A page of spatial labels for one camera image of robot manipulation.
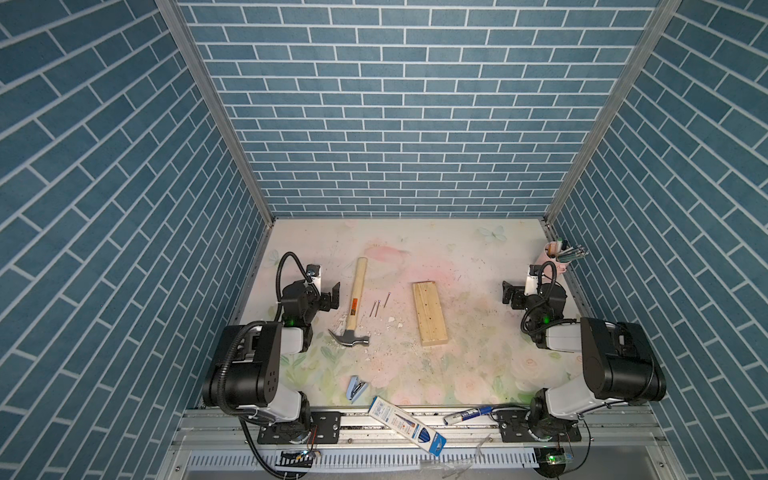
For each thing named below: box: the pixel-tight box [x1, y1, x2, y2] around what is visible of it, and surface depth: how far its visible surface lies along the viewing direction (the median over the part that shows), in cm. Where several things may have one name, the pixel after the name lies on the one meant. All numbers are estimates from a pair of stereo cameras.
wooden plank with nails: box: [412, 281, 448, 347], surface depth 93 cm
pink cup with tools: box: [535, 238, 590, 275], surface depth 98 cm
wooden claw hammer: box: [328, 256, 370, 347], surface depth 95 cm
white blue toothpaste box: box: [368, 396, 447, 457], surface depth 74 cm
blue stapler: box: [346, 375, 369, 404], surface depth 80 cm
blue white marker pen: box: [443, 406, 494, 425], surface depth 77 cm
